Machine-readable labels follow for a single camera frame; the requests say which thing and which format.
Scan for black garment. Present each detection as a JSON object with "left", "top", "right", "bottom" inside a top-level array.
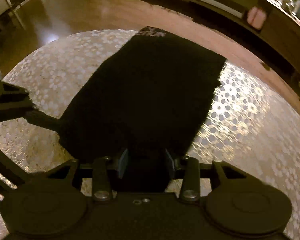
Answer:
[{"left": 58, "top": 27, "right": 226, "bottom": 193}]

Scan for floral lace tablecloth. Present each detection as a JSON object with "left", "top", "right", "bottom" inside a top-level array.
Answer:
[{"left": 0, "top": 30, "right": 300, "bottom": 239}]

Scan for pink box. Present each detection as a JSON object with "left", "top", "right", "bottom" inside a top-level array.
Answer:
[{"left": 247, "top": 7, "right": 267, "bottom": 30}]

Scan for dark wooden sideboard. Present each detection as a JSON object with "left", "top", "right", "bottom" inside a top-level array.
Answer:
[{"left": 147, "top": 0, "right": 300, "bottom": 74}]

